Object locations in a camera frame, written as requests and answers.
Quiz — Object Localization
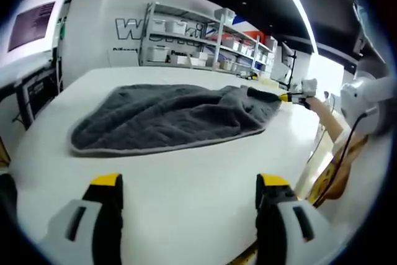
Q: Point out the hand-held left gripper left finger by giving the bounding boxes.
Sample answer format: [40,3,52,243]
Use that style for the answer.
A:
[40,173,125,265]

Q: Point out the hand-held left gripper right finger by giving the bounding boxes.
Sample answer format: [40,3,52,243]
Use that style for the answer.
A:
[255,173,341,265]

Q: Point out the grey towel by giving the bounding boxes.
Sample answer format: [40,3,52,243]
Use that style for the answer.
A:
[68,83,283,158]

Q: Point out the black monitor on stand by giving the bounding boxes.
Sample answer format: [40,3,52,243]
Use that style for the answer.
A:
[280,43,298,88]

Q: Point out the white worn chest device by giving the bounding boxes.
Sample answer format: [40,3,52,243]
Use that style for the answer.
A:
[339,72,397,137]

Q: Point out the grey metal shelving rack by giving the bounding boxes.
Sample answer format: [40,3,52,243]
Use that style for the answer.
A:
[145,1,277,72]

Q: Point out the white table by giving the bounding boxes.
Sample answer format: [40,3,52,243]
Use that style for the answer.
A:
[7,65,325,265]

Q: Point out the black chair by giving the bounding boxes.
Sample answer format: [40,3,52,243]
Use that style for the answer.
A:
[0,173,19,235]

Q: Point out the group of white storage boxes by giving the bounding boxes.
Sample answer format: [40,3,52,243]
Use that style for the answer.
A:
[148,7,275,72]

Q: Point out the white standing desk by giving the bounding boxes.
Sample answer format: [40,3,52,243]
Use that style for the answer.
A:
[0,56,63,129]

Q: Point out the white lettered partition panel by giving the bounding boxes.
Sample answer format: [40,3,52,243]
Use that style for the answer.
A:
[66,0,224,70]

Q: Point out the large display screen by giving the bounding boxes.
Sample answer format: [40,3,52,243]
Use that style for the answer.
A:
[0,0,74,67]

